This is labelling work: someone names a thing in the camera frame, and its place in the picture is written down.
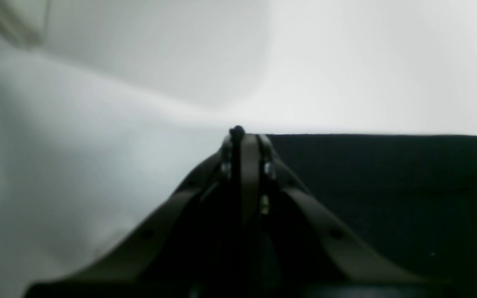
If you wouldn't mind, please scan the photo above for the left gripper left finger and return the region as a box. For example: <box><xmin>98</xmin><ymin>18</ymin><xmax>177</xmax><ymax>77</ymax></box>
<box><xmin>25</xmin><ymin>135</ymin><xmax>239</xmax><ymax>298</ymax></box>

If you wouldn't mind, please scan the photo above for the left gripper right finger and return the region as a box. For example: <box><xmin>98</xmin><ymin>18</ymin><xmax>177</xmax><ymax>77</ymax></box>
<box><xmin>241</xmin><ymin>134</ymin><xmax>458</xmax><ymax>298</ymax></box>

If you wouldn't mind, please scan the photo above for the black T-shirt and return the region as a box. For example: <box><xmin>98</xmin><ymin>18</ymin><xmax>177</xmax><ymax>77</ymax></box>
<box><xmin>269</xmin><ymin>135</ymin><xmax>477</xmax><ymax>298</ymax></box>

